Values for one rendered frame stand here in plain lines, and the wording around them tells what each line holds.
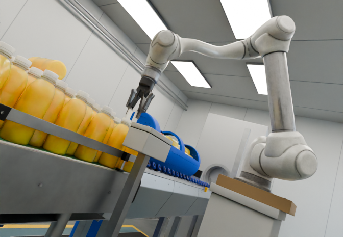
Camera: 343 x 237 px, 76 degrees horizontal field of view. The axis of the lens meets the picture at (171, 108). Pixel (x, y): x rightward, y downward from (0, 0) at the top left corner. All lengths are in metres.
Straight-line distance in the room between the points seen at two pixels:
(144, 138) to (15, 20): 3.80
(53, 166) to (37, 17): 3.94
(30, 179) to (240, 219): 0.85
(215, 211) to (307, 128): 5.41
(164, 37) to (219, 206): 0.81
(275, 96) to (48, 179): 0.94
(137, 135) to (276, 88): 0.66
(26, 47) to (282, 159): 4.09
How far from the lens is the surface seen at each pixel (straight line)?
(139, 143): 0.83
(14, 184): 0.70
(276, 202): 1.13
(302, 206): 6.04
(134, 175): 0.91
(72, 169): 0.78
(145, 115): 1.31
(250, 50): 1.29
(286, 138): 1.06
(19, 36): 4.41
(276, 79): 1.12
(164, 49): 0.93
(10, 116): 0.66
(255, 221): 1.13
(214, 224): 1.17
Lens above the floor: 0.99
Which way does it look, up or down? 14 degrees up
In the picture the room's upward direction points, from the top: 22 degrees clockwise
